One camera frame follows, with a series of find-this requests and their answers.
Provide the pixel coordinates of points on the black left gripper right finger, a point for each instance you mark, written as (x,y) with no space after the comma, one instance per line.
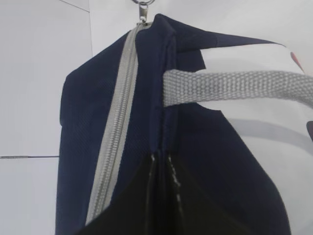
(224,199)

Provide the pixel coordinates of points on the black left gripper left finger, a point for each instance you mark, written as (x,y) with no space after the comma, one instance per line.
(132,212)

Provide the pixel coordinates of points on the navy blue lunch bag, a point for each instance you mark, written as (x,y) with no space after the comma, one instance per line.
(168,88)

